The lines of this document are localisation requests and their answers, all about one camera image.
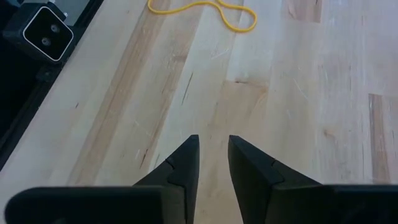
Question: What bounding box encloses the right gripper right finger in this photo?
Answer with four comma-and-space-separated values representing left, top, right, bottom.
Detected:
228, 135, 398, 224

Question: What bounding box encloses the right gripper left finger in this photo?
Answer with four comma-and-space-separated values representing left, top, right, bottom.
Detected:
4, 134, 200, 224

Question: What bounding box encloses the yellow rubber band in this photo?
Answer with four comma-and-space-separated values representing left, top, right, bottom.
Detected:
147, 0, 258, 34

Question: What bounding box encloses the black metal table frame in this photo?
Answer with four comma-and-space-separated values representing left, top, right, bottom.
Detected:
0, 0, 105, 170

